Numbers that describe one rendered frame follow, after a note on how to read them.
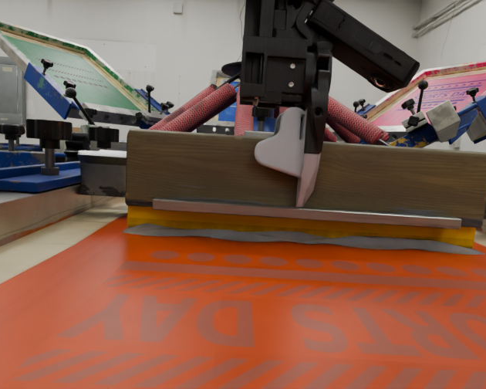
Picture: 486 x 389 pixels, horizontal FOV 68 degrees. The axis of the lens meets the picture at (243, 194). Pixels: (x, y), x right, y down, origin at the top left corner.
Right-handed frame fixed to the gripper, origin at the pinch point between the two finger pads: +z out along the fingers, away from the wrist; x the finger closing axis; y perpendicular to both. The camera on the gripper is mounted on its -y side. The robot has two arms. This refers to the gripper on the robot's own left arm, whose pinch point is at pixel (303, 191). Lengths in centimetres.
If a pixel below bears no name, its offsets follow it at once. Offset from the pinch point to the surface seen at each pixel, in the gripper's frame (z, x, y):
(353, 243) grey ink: 4.6, 1.8, -5.1
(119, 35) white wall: -127, -421, 160
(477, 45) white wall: -108, -300, -199
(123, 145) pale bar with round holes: -3.0, -30.1, 28.1
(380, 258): 4.9, 5.6, -6.3
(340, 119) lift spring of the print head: -14, -71, -22
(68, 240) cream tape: 5.0, 5.9, 21.2
